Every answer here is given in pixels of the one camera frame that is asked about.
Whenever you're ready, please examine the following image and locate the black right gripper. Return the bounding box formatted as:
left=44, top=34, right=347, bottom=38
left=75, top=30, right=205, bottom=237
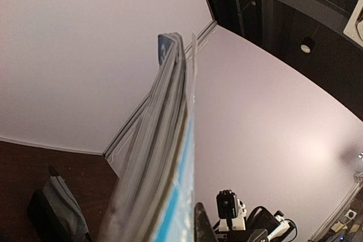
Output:
left=215, top=206, right=297, bottom=241

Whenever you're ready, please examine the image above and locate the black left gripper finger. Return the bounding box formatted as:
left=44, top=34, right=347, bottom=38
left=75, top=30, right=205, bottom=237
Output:
left=194, top=202, right=217, bottom=242

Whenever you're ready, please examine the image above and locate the blue white bottom book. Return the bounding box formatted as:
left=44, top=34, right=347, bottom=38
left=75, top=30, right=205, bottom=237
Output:
left=98, top=31, right=199, bottom=242

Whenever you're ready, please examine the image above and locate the grey fabric pouch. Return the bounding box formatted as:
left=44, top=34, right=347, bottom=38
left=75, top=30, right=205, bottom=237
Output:
left=43, top=165, right=92, bottom=241

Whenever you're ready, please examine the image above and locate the black ceiling lamp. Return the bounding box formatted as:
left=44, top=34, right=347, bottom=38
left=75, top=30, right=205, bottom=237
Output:
left=300, top=37, right=315, bottom=54

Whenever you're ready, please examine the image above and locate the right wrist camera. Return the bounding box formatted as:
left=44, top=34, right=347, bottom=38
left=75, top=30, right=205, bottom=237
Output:
left=213, top=189, right=247, bottom=232

